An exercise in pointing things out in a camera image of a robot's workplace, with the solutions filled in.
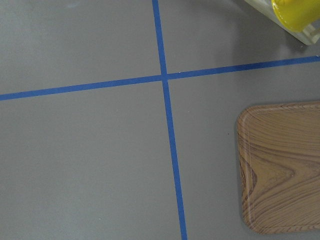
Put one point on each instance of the yellow mug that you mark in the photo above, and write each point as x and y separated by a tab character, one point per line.
295	15

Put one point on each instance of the wooden drying rack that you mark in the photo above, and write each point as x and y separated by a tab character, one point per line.
310	34

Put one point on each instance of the wooden cutting board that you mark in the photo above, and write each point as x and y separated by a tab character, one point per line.
279	160

